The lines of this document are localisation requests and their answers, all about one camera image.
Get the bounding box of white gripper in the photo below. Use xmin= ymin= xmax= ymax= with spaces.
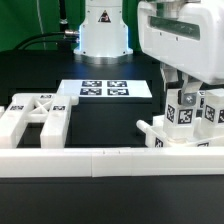
xmin=138 ymin=0 xmax=224 ymax=106

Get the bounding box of white chair seat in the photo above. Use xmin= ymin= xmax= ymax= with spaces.
xmin=136 ymin=115 xmax=224 ymax=148

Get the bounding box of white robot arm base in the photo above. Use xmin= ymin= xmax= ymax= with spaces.
xmin=74 ymin=0 xmax=133 ymax=64

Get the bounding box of white U-shaped obstacle fence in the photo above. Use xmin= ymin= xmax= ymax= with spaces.
xmin=0 ymin=106 xmax=224 ymax=179

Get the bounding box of white marker base plate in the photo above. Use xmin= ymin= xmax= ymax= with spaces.
xmin=57 ymin=79 xmax=152 ymax=99

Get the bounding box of black cable bundle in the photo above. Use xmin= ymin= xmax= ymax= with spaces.
xmin=13 ymin=0 xmax=81 ymax=52

